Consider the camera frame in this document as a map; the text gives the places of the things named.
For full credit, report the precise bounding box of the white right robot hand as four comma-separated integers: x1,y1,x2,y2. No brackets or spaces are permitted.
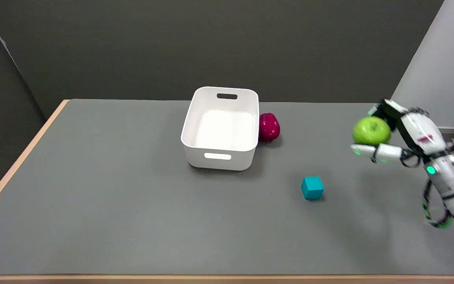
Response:
350,99,447,164

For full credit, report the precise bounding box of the green apple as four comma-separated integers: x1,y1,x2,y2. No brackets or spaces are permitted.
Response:
352,116,392,145

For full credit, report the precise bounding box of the white plastic box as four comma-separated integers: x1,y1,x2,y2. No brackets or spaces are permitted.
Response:
180,86,260,172

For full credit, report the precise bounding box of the teal cube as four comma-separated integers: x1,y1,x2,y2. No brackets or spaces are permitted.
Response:
301,176,325,201

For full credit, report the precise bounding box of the magenta strawberry toy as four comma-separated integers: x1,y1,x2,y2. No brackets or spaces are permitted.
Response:
258,113,281,143

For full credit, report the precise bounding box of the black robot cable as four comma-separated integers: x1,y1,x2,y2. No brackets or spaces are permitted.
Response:
422,182,453,229

